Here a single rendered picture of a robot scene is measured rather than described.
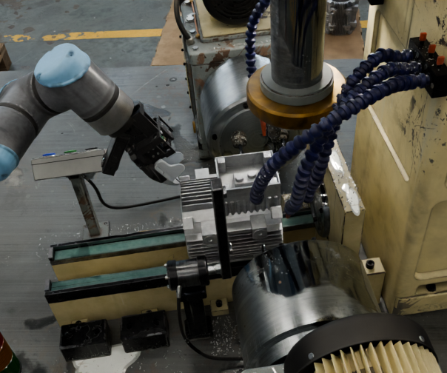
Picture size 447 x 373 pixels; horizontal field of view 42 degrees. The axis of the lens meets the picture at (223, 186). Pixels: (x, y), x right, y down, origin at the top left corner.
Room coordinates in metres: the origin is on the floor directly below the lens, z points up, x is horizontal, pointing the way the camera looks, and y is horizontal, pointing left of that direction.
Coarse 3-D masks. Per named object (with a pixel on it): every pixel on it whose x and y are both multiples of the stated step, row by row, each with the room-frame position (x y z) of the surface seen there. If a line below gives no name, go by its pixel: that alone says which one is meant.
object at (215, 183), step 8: (216, 184) 0.71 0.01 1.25; (216, 192) 0.70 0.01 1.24; (224, 192) 0.70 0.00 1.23; (216, 200) 0.69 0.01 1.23; (216, 208) 0.69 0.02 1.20; (224, 208) 0.70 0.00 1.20; (216, 216) 0.69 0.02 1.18; (224, 216) 0.70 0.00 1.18; (216, 224) 0.70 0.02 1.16; (224, 224) 0.70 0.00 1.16; (216, 232) 0.70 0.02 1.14; (224, 232) 0.70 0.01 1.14; (224, 240) 0.70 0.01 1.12; (224, 248) 0.70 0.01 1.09; (224, 256) 0.70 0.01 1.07; (216, 264) 0.71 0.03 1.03; (224, 264) 0.70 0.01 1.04; (224, 272) 0.70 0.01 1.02
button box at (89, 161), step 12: (48, 156) 1.03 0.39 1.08; (60, 156) 1.02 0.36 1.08; (72, 156) 1.02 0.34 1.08; (84, 156) 1.02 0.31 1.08; (96, 156) 1.02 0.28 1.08; (36, 168) 1.00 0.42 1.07; (48, 168) 1.00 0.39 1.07; (60, 168) 1.00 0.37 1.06; (72, 168) 1.00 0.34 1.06; (84, 168) 1.00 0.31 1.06; (96, 168) 1.00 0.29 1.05; (36, 180) 0.99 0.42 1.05
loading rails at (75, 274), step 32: (288, 224) 0.89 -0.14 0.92; (64, 256) 0.86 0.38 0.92; (96, 256) 0.86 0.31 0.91; (128, 256) 0.86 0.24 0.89; (160, 256) 0.87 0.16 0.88; (64, 288) 0.77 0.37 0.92; (96, 288) 0.76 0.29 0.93; (128, 288) 0.76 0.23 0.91; (160, 288) 0.77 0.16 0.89; (224, 288) 0.77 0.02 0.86; (64, 320) 0.75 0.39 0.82
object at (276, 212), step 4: (184, 176) 0.90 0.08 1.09; (188, 176) 0.90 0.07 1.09; (180, 180) 0.90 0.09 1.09; (184, 180) 0.90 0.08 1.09; (180, 184) 0.89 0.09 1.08; (272, 208) 0.79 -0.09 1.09; (276, 208) 0.79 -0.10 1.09; (280, 208) 0.79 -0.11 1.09; (272, 212) 0.78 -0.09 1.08; (276, 212) 0.78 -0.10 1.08; (280, 212) 0.78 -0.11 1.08; (272, 216) 0.78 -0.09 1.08; (276, 216) 0.78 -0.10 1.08; (280, 216) 0.77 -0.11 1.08; (184, 220) 0.78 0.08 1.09; (188, 220) 0.78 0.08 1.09; (192, 220) 0.78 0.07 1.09; (184, 224) 0.77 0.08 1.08; (188, 224) 0.77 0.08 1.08; (192, 224) 0.77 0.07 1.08; (184, 228) 0.77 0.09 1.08; (188, 228) 0.77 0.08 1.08; (192, 228) 0.77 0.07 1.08
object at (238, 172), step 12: (228, 156) 0.89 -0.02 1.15; (240, 156) 0.89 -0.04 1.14; (252, 156) 0.89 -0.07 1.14; (264, 156) 0.88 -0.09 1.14; (216, 168) 0.86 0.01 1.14; (228, 168) 0.89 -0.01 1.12; (240, 168) 0.89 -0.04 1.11; (252, 168) 0.88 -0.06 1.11; (228, 180) 0.85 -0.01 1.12; (240, 180) 0.83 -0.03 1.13; (252, 180) 0.84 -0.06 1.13; (276, 180) 0.81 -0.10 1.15; (228, 192) 0.80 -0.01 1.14; (240, 192) 0.80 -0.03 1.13; (264, 192) 0.80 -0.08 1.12; (276, 192) 0.80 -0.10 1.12; (228, 204) 0.80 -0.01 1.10; (240, 204) 0.80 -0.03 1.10; (252, 204) 0.80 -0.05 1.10; (264, 204) 0.80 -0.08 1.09; (276, 204) 0.80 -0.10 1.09
